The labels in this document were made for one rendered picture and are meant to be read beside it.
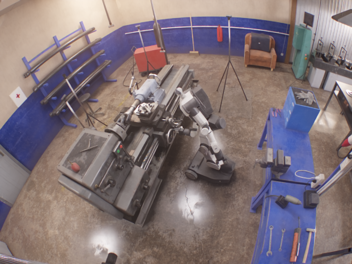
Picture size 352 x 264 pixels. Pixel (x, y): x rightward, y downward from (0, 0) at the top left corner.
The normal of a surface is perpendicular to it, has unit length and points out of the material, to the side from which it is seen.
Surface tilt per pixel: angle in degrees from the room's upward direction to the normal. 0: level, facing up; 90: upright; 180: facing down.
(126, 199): 32
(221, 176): 0
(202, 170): 0
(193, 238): 0
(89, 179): 45
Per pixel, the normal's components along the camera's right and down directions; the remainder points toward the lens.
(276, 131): -0.15, -0.65
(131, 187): 0.37, -0.47
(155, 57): 0.00, 0.75
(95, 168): 0.55, -0.35
